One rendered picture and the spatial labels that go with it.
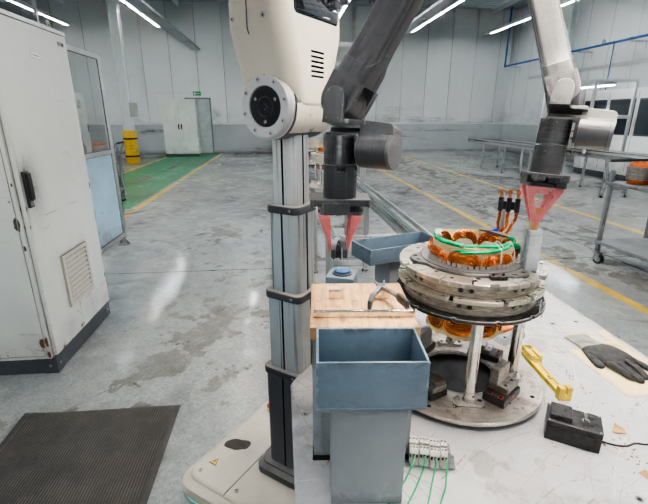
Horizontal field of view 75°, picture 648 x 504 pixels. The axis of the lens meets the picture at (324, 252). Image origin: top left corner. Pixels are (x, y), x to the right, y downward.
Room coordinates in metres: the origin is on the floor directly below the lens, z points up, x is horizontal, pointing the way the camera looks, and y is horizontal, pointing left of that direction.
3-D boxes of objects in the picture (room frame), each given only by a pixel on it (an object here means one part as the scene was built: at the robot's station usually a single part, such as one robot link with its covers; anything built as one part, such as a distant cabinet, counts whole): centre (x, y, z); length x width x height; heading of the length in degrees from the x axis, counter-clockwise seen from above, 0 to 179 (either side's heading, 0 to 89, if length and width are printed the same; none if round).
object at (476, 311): (0.91, -0.34, 1.05); 0.29 x 0.29 x 0.06
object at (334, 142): (0.72, -0.03, 1.36); 0.07 x 0.06 x 0.07; 59
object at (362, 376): (0.59, -0.07, 0.92); 0.17 x 0.11 x 0.28; 91
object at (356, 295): (0.74, -0.07, 1.05); 0.20 x 0.19 x 0.02; 1
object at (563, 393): (0.93, -0.56, 0.80); 0.22 x 0.04 x 0.03; 179
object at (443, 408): (0.91, -0.34, 0.80); 0.39 x 0.39 x 0.01
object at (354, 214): (0.72, -0.03, 1.22); 0.07 x 0.07 x 0.09; 2
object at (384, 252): (1.18, -0.21, 0.92); 0.25 x 0.11 x 0.28; 115
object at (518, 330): (0.90, -0.46, 0.91); 0.02 x 0.02 x 0.21
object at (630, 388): (0.99, -0.79, 0.78); 0.31 x 0.19 x 0.01; 6
